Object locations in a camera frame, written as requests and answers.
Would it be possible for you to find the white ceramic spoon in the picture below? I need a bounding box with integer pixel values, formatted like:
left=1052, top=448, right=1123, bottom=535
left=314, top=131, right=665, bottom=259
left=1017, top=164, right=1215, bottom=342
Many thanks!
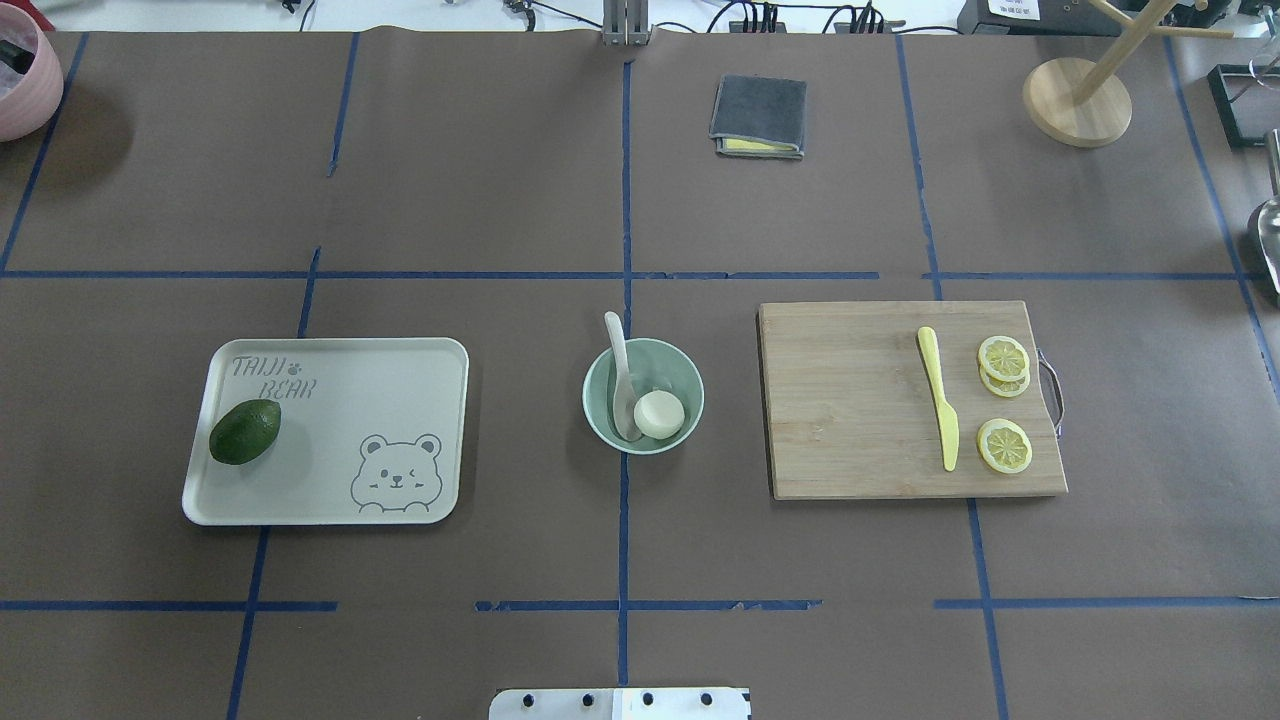
left=604, top=311, right=643, bottom=442

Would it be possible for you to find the white steamed bun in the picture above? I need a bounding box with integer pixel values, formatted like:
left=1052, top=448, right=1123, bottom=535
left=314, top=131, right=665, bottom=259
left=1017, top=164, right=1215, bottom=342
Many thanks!
left=634, top=389, right=686, bottom=439

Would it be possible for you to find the green bowl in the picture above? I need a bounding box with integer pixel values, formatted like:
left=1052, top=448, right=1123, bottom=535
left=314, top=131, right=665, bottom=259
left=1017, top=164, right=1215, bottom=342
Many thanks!
left=581, top=338, right=705, bottom=455

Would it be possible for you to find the pink bowl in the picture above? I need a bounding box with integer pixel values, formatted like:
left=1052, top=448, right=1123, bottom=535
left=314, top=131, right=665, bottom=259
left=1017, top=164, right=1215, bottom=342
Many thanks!
left=1, top=3, right=64, bottom=142

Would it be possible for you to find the wooden cutting board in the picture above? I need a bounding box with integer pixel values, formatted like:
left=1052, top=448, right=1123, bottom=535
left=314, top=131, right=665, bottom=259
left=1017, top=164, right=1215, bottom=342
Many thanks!
left=758, top=301, right=1068, bottom=500

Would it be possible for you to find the grey folded cloth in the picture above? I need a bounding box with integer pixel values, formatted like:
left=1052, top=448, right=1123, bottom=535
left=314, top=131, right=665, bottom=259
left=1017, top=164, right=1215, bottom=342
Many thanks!
left=709, top=74, right=808, bottom=160

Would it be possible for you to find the white bear tray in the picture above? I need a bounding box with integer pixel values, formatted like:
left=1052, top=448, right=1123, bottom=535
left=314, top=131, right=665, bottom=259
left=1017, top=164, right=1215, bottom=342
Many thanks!
left=182, top=337, right=468, bottom=527

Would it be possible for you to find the yellow plastic knife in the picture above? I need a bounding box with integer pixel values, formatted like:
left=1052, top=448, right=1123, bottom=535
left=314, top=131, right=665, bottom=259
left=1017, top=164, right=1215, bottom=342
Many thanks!
left=916, top=325, right=960, bottom=471

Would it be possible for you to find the lemon slice lower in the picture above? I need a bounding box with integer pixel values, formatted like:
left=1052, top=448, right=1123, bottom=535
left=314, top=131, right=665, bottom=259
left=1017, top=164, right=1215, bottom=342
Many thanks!
left=975, top=418, right=1034, bottom=474

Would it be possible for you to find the lemon slice under top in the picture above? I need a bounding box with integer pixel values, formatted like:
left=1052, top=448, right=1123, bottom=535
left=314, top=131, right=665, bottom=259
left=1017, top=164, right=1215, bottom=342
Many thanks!
left=979, top=369, right=1030, bottom=398

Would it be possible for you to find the green avocado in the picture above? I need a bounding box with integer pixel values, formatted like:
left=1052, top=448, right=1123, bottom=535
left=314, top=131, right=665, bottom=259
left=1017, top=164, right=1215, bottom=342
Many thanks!
left=207, top=398, right=282, bottom=466

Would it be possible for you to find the wooden mug tree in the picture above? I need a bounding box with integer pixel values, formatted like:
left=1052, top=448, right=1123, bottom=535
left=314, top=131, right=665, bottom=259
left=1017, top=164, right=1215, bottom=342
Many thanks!
left=1021, top=1, right=1234, bottom=149

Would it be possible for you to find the steel scoop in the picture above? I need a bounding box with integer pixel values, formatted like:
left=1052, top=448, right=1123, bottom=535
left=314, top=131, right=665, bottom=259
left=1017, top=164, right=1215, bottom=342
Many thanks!
left=1251, top=128, right=1279, bottom=300

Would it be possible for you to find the black glass rack tray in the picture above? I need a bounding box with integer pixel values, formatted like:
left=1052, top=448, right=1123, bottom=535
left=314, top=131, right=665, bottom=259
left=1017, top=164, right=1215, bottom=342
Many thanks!
left=1206, top=64, right=1279, bottom=149

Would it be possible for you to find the metal camera post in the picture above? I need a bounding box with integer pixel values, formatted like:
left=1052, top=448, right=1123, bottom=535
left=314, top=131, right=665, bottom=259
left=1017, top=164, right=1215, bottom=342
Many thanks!
left=602, top=0, right=652, bottom=47

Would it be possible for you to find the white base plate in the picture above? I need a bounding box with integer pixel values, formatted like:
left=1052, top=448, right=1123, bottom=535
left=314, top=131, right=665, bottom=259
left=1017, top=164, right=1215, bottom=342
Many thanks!
left=488, top=685, right=753, bottom=719

